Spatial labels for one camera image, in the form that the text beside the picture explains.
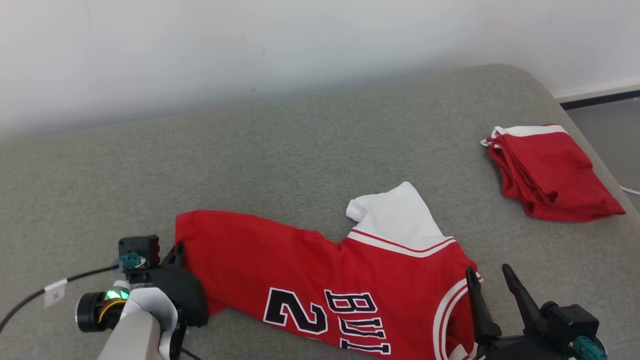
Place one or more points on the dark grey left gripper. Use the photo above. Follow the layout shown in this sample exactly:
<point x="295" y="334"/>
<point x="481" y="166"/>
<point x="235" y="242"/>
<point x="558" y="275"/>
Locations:
<point x="185" y="295"/>

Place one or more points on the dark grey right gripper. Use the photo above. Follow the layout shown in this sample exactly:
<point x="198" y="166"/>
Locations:
<point x="520" y="350"/>

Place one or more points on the red white basketball jersey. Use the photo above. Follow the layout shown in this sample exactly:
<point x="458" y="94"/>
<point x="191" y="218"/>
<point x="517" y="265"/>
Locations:
<point x="275" y="260"/>

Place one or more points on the red shorts with white stripe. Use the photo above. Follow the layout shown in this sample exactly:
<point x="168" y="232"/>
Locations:
<point x="550" y="170"/>

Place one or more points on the grey fabric sofa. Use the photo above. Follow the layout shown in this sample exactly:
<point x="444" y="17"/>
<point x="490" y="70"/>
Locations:
<point x="250" y="160"/>

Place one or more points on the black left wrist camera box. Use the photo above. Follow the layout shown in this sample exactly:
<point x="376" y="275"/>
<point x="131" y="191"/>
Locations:
<point x="147" y="247"/>

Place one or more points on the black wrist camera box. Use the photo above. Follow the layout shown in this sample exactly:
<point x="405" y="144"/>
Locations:
<point x="147" y="247"/>
<point x="570" y="322"/>

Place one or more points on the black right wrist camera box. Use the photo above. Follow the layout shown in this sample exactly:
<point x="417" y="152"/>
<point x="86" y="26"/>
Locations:
<point x="570" y="322"/>

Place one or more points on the white wall baseboard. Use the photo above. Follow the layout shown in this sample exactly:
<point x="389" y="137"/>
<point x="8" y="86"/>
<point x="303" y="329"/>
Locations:
<point x="600" y="90"/>

